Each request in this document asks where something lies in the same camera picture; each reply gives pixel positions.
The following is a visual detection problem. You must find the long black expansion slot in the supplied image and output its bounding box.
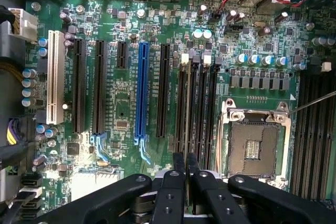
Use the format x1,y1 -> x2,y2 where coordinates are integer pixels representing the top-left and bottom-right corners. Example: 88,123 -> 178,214
156,43 -> 171,138
92,39 -> 108,136
71,38 -> 87,135

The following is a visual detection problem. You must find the blue expansion slot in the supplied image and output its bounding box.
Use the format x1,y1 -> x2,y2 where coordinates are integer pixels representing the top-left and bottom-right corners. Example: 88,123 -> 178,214
134,41 -> 150,139

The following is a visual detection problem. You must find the black RAM slot bank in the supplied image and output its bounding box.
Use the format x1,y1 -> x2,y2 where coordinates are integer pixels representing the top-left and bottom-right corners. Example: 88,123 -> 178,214
290,71 -> 336,199

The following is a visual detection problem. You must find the short black expansion slot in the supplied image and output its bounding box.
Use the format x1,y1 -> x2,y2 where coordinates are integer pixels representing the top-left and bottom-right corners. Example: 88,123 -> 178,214
115,41 -> 129,69

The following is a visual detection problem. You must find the white PCI expansion slot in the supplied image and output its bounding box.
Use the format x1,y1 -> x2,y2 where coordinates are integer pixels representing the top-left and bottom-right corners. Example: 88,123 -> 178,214
46,30 -> 66,125

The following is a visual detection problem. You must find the silver CPU socket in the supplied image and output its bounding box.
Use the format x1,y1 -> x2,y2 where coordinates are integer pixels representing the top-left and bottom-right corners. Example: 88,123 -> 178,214
218,98 -> 292,191

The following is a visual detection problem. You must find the silver chipset heatsink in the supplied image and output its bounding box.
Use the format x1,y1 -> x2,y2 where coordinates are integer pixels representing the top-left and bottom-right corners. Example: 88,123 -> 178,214
70,170 -> 124,201

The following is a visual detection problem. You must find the green PC motherboard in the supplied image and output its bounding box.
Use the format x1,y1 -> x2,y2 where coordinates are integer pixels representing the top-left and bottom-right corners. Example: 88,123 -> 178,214
24,0 -> 336,210

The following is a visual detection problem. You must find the thin metal locking lever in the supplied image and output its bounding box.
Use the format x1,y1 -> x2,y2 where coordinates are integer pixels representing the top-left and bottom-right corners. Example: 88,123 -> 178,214
288,93 -> 336,116

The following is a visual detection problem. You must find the black SATA port stack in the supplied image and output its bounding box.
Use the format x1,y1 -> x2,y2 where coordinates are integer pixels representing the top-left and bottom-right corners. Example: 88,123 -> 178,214
19,173 -> 44,220

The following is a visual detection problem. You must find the white power connector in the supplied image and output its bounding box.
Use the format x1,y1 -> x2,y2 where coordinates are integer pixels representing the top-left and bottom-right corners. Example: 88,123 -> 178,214
7,8 -> 39,43

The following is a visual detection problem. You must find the thick black cable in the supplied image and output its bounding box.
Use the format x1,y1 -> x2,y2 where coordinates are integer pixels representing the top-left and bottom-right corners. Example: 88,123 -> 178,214
0,140 -> 35,168

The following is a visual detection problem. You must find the purple yellow wire plug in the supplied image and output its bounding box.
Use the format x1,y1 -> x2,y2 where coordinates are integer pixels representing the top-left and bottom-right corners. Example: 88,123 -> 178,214
7,118 -> 28,146

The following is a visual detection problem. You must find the yellow wire bundle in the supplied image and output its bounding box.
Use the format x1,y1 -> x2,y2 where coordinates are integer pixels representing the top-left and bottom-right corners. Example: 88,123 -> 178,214
0,60 -> 25,86

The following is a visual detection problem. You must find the black sleeved power cable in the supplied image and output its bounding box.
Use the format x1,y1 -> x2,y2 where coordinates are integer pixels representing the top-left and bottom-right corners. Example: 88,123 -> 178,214
0,4 -> 15,26

